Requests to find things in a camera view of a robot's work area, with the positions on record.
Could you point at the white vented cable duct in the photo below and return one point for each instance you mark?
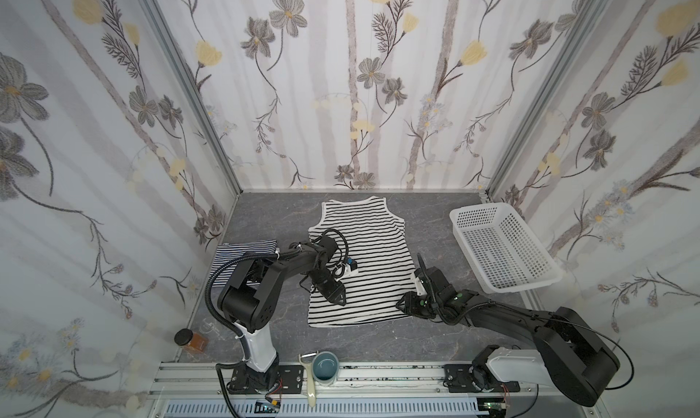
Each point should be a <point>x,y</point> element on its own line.
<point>348,407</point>

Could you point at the cream vegetable peeler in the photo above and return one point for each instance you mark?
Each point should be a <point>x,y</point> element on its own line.
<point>306,360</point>

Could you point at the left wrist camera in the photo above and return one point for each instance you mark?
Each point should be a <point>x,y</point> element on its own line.
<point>349,269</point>

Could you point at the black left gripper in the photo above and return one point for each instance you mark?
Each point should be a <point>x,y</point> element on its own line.
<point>325,279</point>

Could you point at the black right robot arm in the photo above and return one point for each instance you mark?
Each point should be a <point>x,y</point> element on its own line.
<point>576,359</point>

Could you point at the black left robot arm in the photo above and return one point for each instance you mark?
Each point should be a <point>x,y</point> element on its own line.
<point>243,292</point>

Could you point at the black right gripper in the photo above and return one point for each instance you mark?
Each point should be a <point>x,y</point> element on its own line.
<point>430,286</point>

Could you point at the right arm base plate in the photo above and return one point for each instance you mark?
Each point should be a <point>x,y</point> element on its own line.
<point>470,379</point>

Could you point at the teal mug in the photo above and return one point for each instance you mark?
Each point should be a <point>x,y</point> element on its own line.
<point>325,368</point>

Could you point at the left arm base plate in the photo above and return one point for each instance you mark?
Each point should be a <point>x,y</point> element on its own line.
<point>287,379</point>

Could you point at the spice jar with dark lid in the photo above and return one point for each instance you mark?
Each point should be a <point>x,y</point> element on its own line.
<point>190,340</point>

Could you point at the aluminium frame rail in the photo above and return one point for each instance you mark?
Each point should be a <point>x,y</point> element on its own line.
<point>199,381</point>

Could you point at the black white striped tank top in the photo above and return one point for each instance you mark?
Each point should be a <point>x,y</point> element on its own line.
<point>375,238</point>

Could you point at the white plastic laundry basket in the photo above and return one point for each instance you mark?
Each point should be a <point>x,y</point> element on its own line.
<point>503,252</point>

